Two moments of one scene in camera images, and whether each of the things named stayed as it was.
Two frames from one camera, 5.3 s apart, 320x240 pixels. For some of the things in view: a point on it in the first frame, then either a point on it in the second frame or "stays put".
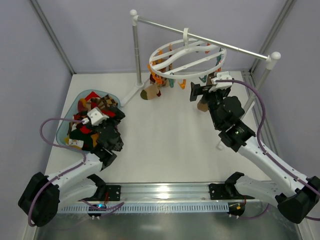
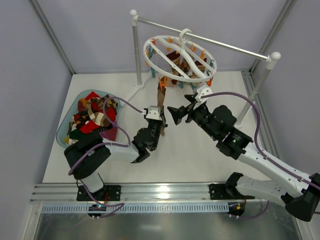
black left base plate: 114,192 stays put
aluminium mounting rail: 164,193 stays put
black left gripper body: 110,116 -> 157,122
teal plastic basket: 72,109 stays put
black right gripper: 204,90 -> 189,111
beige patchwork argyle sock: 157,79 -> 174,58
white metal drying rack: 272,57 stays put
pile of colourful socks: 80,134 stays put
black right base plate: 223,191 stays put
